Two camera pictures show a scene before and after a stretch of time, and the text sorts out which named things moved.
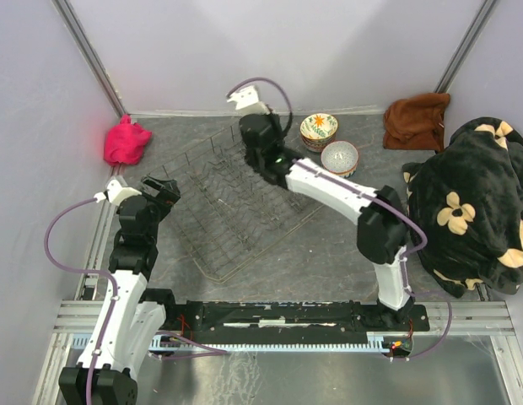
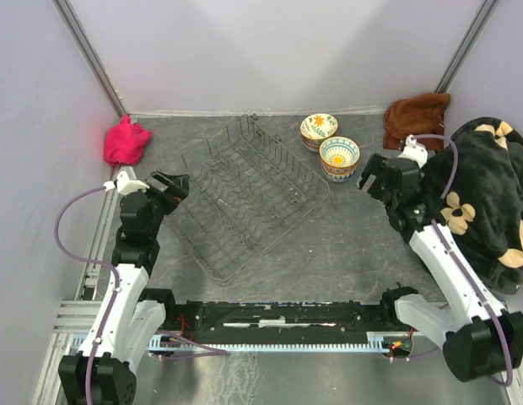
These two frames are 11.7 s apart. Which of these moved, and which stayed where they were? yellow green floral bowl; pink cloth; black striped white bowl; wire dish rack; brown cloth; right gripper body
Moved: right gripper body; black striped white bowl
Stayed: wire dish rack; pink cloth; brown cloth; yellow green floral bowl
